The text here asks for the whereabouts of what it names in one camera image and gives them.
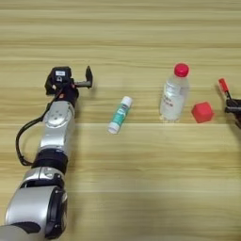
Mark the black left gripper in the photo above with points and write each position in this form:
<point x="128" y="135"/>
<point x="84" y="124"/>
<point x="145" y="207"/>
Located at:
<point x="67" y="92"/>

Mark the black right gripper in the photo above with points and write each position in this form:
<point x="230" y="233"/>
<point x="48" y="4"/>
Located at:
<point x="239" y="119"/>

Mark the red marker pen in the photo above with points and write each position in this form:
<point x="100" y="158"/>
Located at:
<point x="223" y="85"/>

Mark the red cube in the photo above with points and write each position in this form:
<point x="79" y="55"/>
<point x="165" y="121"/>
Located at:
<point x="202" y="112"/>

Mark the clear bottle with red cap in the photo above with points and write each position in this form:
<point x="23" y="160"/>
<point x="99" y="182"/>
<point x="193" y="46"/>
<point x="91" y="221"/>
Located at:
<point x="174" y="97"/>

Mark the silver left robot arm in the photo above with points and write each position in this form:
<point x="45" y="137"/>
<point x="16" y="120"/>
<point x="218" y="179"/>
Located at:
<point x="56" y="135"/>

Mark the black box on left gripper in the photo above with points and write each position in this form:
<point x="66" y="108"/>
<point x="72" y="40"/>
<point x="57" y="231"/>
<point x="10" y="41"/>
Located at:
<point x="61" y="74"/>

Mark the green and white glue stick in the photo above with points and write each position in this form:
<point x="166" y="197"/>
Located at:
<point x="120" y="115"/>

